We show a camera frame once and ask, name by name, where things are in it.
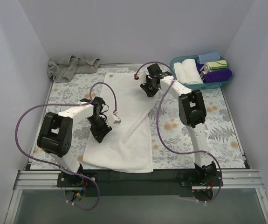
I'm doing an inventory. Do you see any white towel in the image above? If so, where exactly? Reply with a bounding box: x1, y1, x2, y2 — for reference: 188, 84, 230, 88
181, 59, 203, 84
82, 73, 156, 173
173, 63, 187, 84

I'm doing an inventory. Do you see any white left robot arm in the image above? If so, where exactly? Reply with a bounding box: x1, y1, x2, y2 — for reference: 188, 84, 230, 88
37, 97, 112, 187

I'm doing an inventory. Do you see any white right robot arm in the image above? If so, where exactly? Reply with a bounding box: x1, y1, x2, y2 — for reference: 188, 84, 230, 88
134, 62, 218, 186

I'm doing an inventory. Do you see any teal plastic basket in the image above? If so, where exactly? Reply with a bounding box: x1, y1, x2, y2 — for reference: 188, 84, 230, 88
170, 55, 233, 90

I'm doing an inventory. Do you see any rolled light blue towel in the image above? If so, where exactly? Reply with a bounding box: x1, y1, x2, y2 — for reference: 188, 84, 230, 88
196, 52, 220, 64

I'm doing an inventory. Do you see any rolled green striped towel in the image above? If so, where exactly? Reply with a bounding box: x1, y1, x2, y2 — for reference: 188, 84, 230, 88
200, 60, 227, 72

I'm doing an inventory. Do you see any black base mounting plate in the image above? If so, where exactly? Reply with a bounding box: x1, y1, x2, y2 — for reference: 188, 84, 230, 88
56, 169, 224, 198

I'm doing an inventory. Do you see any floral patterned table mat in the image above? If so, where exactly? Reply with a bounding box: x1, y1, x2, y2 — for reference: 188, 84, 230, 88
28, 66, 246, 170

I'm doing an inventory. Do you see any crumpled grey towel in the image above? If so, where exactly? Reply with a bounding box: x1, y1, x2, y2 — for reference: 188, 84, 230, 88
47, 55, 101, 83

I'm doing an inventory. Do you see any rolled purple towel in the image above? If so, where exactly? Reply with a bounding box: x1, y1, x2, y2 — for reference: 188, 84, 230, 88
199, 68, 233, 84

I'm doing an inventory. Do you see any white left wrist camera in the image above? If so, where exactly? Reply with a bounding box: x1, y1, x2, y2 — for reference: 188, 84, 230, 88
107, 113, 122, 126

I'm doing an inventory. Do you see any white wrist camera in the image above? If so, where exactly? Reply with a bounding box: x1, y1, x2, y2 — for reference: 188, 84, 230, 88
107, 113, 122, 126
134, 71, 148, 84

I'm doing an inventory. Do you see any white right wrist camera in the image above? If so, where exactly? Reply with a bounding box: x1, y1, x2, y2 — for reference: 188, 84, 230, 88
134, 71, 148, 84

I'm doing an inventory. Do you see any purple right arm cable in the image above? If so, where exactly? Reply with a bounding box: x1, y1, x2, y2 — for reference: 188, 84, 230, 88
135, 62, 223, 204

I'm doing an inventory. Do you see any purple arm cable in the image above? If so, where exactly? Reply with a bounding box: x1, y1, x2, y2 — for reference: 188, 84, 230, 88
15, 82, 101, 211
135, 62, 223, 204

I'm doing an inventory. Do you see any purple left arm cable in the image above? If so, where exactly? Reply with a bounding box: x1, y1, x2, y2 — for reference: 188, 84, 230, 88
15, 82, 101, 211

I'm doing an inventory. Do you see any aluminium frame rail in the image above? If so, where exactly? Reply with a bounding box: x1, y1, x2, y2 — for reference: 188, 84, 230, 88
5, 169, 268, 224

